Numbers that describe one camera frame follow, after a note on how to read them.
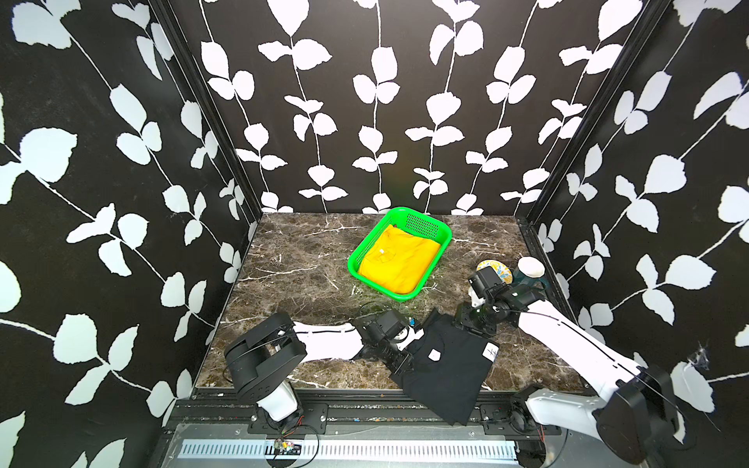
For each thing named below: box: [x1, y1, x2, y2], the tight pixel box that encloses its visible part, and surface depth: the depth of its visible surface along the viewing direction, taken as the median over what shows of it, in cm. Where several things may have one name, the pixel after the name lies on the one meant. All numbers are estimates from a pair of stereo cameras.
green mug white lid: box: [512, 256, 549, 293], surface depth 95 cm
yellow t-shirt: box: [357, 224, 441, 295], surface depth 103 cm
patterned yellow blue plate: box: [475, 259, 513, 284], surface depth 103 cm
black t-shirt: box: [389, 308, 501, 427], surface depth 82 cm
